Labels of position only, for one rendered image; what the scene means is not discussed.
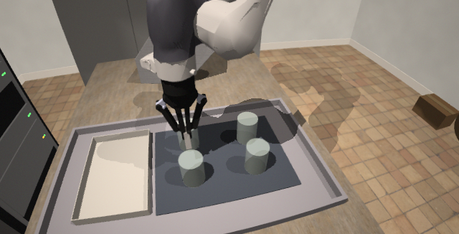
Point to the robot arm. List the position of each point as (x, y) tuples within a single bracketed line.
[(230, 28)]

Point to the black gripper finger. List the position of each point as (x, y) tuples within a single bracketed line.
[(161, 107), (201, 101)]

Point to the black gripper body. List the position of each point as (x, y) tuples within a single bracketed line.
[(179, 90)]

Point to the clear glass cylinder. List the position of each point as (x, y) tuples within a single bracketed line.
[(246, 127), (256, 156), (192, 168), (194, 140)]

